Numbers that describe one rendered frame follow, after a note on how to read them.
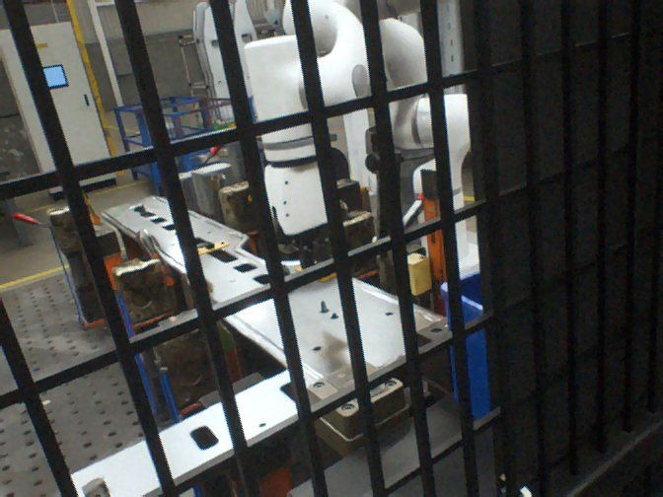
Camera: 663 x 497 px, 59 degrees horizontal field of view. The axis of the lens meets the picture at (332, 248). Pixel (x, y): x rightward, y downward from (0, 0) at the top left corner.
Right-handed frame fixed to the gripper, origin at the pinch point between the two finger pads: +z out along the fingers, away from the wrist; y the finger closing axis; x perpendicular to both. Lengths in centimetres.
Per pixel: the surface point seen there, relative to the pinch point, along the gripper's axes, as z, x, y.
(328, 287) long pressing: 9.1, -7.1, -5.3
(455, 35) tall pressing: -9, -346, -378
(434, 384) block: 7.2, 28.9, 3.6
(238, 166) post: 2, -93, -30
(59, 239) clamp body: 11, -102, 23
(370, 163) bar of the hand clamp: -11.5, 0.2, -12.5
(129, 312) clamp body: 13.1, -38.6, 21.5
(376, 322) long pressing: 9.1, 9.5, -2.9
